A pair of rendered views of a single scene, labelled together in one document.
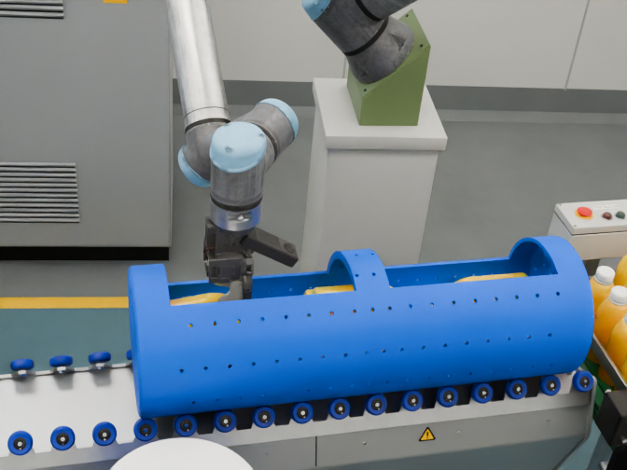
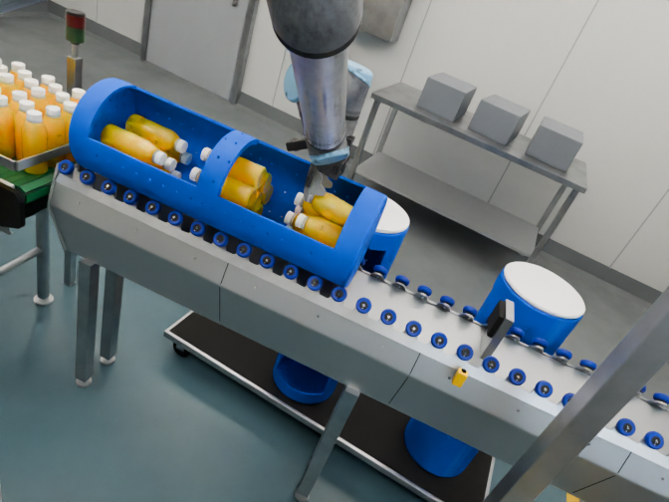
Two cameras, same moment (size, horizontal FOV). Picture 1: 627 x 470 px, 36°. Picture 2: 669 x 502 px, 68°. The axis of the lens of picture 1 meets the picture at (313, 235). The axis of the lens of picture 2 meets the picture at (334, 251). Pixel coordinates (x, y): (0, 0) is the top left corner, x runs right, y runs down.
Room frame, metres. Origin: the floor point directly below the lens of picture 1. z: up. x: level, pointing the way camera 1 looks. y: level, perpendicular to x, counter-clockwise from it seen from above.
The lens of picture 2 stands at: (2.45, 0.73, 1.78)
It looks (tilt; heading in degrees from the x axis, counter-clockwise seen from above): 32 degrees down; 203
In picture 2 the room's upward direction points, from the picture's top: 21 degrees clockwise
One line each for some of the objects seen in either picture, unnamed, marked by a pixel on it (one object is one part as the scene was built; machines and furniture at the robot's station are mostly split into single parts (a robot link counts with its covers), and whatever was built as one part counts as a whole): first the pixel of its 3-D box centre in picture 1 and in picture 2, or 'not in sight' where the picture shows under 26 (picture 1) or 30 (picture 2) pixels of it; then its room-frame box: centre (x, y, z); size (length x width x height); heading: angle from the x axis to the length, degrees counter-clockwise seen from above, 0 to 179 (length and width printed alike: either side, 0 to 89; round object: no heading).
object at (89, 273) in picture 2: not in sight; (86, 327); (1.60, -0.47, 0.31); 0.06 x 0.06 x 0.63; 16
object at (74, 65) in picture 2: not in sight; (72, 185); (1.32, -1.03, 0.55); 0.04 x 0.04 x 1.10; 16
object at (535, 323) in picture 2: not in sight; (482, 377); (0.85, 0.78, 0.59); 0.28 x 0.28 x 0.88
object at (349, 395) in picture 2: not in sight; (325, 446); (1.33, 0.47, 0.31); 0.06 x 0.06 x 0.63; 16
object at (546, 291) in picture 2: not in sight; (544, 288); (0.85, 0.78, 1.03); 0.28 x 0.28 x 0.01
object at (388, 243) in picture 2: not in sight; (334, 304); (1.00, 0.17, 0.59); 0.28 x 0.28 x 0.88
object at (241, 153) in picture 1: (238, 165); (348, 89); (1.36, 0.14, 1.47); 0.10 x 0.09 x 0.12; 162
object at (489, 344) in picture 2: not in sight; (494, 329); (1.19, 0.72, 1.00); 0.10 x 0.04 x 0.15; 16
